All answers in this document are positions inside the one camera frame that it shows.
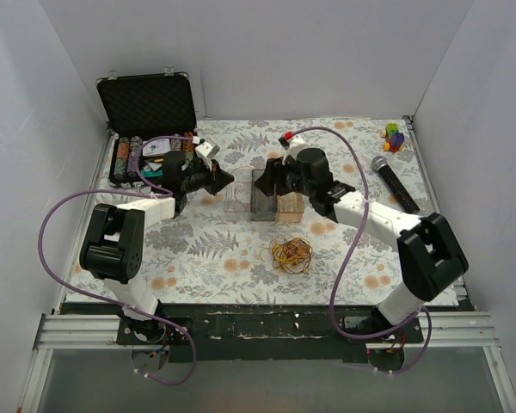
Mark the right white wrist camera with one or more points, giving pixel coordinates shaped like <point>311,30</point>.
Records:
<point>292,145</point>

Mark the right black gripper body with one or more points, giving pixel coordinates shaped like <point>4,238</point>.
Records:
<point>276,179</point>

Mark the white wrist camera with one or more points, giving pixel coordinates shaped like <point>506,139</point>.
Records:
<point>292,145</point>
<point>206,151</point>

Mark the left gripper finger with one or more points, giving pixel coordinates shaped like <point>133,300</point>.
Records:
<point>216,183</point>
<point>217,173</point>

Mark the smoky grey plastic box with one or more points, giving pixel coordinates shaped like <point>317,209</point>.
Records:
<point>262,207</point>

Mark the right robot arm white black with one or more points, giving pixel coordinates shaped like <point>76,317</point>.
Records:
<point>430,256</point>

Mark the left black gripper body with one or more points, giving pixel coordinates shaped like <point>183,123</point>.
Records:
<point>214,177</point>

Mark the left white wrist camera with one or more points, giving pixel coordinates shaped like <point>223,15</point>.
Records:
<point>206,151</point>

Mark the black poker chip case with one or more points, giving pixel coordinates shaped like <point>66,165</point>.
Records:
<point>148,105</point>

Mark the clear plastic box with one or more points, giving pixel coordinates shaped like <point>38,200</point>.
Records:
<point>238,193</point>

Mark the colourful toy block train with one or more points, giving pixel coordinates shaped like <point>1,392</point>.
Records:
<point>393,138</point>

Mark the black handheld microphone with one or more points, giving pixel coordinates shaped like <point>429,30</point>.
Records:
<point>397,189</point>

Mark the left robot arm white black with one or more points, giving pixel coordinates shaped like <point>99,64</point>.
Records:
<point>112,249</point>

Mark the floral patterned table mat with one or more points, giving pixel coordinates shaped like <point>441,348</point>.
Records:
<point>208,256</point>

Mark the amber plastic box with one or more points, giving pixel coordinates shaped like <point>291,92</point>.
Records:
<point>290,203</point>

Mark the aluminium frame rail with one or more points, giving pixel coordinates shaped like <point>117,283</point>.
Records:
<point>453,329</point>

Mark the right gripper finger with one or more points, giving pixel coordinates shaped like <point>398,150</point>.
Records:
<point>272,175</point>
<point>270,188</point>

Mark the white playing card deck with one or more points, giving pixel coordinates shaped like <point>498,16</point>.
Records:
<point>156,147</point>

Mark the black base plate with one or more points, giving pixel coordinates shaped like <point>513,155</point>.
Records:
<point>265,332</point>

